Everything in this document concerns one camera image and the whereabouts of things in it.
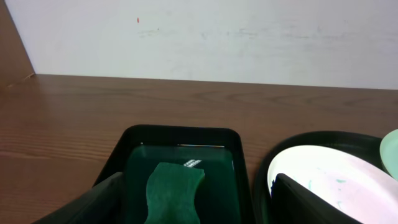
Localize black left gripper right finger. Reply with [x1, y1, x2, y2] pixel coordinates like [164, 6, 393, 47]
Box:
[271, 173, 360, 224]

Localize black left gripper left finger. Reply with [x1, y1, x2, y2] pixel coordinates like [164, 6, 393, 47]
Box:
[34, 172, 125, 224]

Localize green scouring sponge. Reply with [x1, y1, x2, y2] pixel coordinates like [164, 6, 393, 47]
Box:
[145, 162, 205, 224]

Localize white plate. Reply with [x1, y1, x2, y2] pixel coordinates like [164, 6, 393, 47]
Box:
[267, 145, 397, 224]

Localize mint green plate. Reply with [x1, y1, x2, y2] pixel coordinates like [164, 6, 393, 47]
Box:
[379, 129, 398, 180]

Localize black rectangular tray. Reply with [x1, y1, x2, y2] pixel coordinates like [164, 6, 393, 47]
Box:
[95, 124, 255, 223]

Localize black round tray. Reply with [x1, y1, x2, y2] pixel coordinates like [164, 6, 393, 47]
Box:
[252, 131, 384, 224]

